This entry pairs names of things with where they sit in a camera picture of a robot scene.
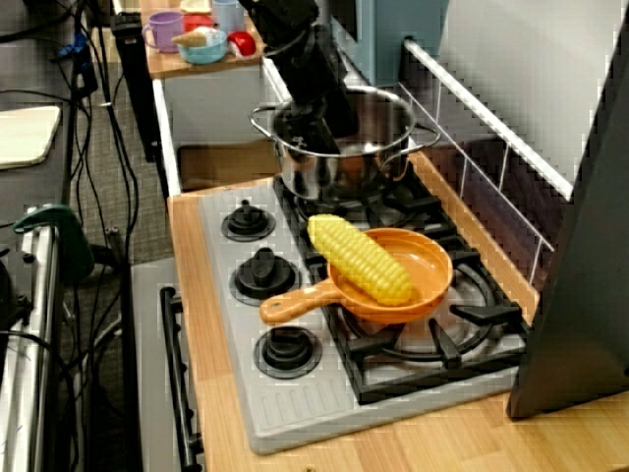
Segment green clamp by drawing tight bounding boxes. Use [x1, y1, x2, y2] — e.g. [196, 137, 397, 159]
[12, 204, 95, 284]

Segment orange toy frying pan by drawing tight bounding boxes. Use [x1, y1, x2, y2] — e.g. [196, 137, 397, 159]
[258, 227, 454, 325]

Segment black device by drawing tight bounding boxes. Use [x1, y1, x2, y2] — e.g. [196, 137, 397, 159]
[0, 260, 33, 330]

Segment grey toy stove plate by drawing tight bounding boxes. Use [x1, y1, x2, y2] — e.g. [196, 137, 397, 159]
[199, 184, 532, 456]

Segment toy ice cream cone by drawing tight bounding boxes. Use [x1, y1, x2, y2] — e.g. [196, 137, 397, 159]
[170, 27, 220, 49]

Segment stainless steel pot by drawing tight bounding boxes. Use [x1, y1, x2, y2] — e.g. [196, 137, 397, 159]
[249, 86, 442, 201]

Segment light blue toy bowl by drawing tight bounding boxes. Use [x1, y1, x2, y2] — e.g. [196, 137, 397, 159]
[177, 29, 229, 66]

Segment black stove knob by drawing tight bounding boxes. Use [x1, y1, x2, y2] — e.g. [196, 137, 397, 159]
[219, 199, 277, 243]
[230, 247, 302, 306]
[253, 325, 323, 380]

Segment black post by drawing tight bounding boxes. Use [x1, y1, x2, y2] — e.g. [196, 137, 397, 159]
[110, 14, 161, 163]

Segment aluminium frame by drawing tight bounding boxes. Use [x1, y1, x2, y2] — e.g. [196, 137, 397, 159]
[0, 208, 68, 472]

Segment blue connector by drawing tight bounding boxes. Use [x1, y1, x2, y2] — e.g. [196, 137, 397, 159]
[51, 31, 89, 63]

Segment purple toy cup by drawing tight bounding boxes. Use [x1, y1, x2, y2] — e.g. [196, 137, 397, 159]
[142, 12, 186, 54]

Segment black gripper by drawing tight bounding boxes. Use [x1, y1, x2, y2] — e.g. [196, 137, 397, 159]
[269, 27, 361, 154]

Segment red and white toy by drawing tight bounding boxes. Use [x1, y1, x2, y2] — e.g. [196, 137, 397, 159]
[226, 30, 257, 61]

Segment white toy sink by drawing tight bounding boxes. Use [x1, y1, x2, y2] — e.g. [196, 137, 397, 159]
[151, 48, 296, 198]

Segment light blue toy cup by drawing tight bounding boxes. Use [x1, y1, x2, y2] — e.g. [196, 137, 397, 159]
[211, 0, 247, 33]

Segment black oven door handle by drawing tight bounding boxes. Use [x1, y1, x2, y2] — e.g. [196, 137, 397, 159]
[159, 286, 205, 472]

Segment yellow toy corn cob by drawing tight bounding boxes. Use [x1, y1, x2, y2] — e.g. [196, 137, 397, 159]
[307, 213, 414, 307]

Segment dark grey side panel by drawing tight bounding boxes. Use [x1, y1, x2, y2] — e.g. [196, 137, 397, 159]
[505, 0, 629, 419]

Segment black burner grate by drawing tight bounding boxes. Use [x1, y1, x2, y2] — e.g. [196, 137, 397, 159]
[272, 171, 461, 257]
[304, 235, 532, 407]

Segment white board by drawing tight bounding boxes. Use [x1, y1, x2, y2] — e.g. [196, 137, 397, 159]
[0, 105, 63, 171]

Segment white toy oven door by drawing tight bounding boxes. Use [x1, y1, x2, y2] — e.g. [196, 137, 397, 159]
[130, 258, 207, 472]

